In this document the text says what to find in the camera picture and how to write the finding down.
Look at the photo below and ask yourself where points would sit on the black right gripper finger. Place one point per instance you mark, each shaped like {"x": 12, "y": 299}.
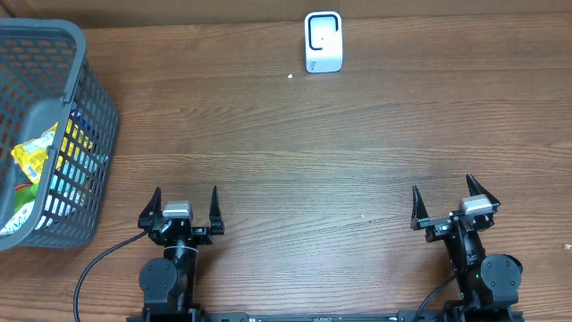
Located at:
{"x": 475, "y": 188}
{"x": 419, "y": 218}

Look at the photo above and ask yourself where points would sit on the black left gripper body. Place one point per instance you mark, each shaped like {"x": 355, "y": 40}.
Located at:
{"x": 202, "y": 237}

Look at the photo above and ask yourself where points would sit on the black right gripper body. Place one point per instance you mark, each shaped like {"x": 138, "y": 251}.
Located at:
{"x": 437, "y": 229}

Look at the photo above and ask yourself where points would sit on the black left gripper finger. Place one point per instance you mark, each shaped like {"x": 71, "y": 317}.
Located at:
{"x": 215, "y": 215}
{"x": 151, "y": 211}

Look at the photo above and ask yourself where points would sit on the green snack packet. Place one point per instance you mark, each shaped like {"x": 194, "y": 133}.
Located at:
{"x": 25, "y": 197}

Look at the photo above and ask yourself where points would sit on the yellow snack packet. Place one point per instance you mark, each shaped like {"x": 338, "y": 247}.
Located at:
{"x": 31, "y": 155}

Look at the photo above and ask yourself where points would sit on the teal tissue packet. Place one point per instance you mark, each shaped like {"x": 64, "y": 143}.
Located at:
{"x": 77, "y": 186}

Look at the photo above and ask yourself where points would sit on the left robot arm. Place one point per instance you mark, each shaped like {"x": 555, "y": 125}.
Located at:
{"x": 168, "y": 282}

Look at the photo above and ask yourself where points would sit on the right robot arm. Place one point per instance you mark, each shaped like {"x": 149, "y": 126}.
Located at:
{"x": 486, "y": 282}

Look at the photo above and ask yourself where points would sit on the white barcode scanner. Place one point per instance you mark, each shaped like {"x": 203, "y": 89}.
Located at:
{"x": 323, "y": 42}

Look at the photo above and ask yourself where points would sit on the grey plastic mesh basket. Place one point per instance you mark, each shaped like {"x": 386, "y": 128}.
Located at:
{"x": 46, "y": 79}

